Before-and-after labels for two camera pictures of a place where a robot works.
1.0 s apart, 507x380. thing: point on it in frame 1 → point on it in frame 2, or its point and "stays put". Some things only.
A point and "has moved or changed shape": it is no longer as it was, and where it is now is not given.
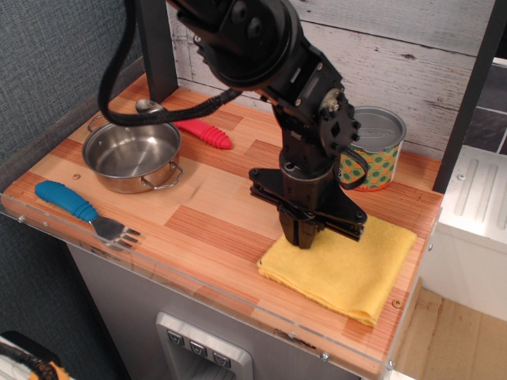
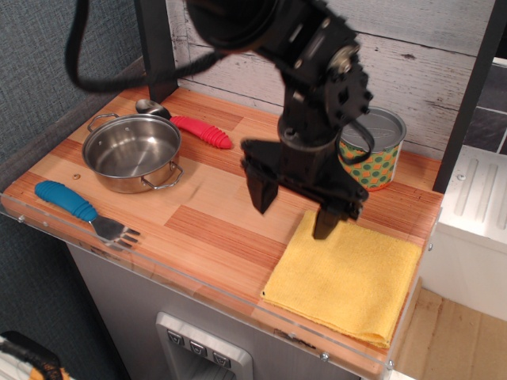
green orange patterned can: x=382 y=132 stays put
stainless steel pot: x=131 y=158 stays put
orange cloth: x=62 y=374 → x=37 y=374
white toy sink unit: x=468 y=259 stays put
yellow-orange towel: x=355 y=278 has moved or changed shape
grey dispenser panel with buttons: x=189 y=352 stays put
